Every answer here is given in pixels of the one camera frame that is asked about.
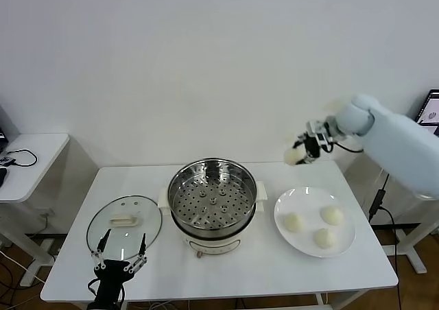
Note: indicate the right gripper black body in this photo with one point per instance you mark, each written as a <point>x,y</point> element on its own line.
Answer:
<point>312,147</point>

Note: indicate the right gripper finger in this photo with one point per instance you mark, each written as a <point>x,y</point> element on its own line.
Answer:
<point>310,157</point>
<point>301,139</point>

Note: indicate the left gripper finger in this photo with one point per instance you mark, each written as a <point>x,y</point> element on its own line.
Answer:
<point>101,250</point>
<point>142,251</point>

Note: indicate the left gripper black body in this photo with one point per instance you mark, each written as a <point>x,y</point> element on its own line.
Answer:
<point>111,272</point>

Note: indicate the round glass lid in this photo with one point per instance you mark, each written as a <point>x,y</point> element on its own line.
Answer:
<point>137,234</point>

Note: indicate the white steamed baozi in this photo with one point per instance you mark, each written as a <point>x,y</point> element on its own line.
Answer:
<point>292,155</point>
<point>331,215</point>
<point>294,222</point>
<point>324,238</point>

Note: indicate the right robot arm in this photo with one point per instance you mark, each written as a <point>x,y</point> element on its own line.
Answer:
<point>394,138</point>

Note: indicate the perforated steel steamer basket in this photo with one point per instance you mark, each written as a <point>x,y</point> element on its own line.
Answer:
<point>212,200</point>

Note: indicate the white round plate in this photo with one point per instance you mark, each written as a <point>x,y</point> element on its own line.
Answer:
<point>308,200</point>

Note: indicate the cream electric cooker base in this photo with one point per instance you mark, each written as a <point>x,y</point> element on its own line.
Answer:
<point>212,245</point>

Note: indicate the black computer mouse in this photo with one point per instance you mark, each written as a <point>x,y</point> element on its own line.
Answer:
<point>2,178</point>

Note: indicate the open grey laptop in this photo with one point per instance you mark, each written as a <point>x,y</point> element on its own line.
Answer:
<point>430,111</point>

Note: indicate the small black desk device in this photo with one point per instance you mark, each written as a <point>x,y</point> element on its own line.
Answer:
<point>7,162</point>

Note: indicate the white side table with laptop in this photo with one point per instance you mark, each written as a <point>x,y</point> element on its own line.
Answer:
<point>411,251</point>

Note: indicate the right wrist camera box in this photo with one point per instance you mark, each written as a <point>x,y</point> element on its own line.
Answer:
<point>322,139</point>

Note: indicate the white wall socket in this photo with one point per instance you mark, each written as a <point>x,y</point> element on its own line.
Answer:
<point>48,214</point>

